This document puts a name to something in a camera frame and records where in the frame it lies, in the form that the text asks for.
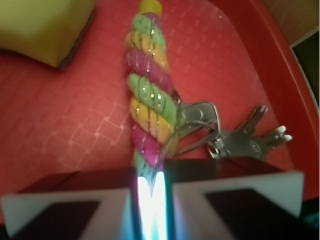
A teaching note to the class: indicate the multicolour twisted rope toy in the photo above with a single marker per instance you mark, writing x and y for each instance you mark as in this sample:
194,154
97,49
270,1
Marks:
152,105

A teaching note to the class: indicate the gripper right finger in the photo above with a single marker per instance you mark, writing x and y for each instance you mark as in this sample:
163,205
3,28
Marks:
233,199

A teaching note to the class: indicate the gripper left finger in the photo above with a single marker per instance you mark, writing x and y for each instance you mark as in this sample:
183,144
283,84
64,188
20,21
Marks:
80,205

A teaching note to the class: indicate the red plastic tray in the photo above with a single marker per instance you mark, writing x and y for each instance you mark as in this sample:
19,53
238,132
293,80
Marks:
230,52

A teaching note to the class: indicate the yellow sponge with dark base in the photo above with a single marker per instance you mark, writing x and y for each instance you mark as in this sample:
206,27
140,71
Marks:
48,31

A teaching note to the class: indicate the silver keys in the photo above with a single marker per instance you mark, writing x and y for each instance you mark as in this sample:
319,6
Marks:
223,143

